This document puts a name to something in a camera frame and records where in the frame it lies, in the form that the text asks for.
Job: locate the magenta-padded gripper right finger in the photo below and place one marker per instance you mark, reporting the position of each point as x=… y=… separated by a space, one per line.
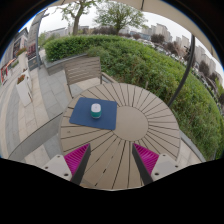
x=163 y=165

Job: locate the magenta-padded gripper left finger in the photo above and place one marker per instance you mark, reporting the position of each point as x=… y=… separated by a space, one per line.
x=60 y=165

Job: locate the white and teal computer mouse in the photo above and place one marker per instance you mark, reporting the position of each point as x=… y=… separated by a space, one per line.
x=96 y=110

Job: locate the blue rectangular mouse pad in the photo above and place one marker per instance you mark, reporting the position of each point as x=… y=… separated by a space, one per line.
x=80 y=115

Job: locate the white planter with orange flowers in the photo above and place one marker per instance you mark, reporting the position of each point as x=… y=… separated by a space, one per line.
x=24 y=93

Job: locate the green trimmed hedge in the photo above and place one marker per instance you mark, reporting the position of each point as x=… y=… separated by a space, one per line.
x=150 y=70

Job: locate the brown slatted outdoor chair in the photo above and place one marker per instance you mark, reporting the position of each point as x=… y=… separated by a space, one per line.
x=83 y=70

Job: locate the dark curved umbrella pole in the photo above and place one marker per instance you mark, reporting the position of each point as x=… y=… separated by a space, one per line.
x=186 y=66

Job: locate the white planter with pink flowers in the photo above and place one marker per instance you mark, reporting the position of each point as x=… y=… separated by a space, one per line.
x=22 y=61

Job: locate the grey storefront building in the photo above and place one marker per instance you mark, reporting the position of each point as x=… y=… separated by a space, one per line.
x=10 y=56

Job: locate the distant apartment buildings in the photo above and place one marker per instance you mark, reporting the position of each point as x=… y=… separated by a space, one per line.
x=161 y=30

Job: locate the tree with bare trunk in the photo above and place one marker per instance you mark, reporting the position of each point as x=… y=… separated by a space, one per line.
x=76 y=26

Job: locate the round leafy tree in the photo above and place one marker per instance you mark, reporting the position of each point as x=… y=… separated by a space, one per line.
x=120 y=16

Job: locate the grey banner sign post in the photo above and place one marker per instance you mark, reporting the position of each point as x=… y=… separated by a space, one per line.
x=33 y=36

